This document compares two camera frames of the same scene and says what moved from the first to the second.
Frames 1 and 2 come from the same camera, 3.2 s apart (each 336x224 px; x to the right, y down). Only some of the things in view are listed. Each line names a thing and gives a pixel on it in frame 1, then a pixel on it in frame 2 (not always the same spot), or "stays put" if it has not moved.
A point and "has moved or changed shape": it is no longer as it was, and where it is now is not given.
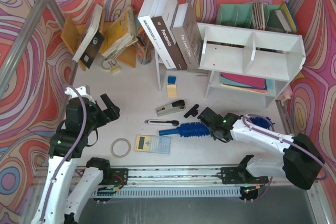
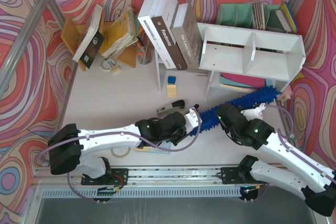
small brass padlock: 111,64 stays put
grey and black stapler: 177,106 stays put
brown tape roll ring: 118,139 stays put
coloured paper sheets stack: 247,83 stays put
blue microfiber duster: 191,129 has moved or changed shape
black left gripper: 104,111 -> 181,128
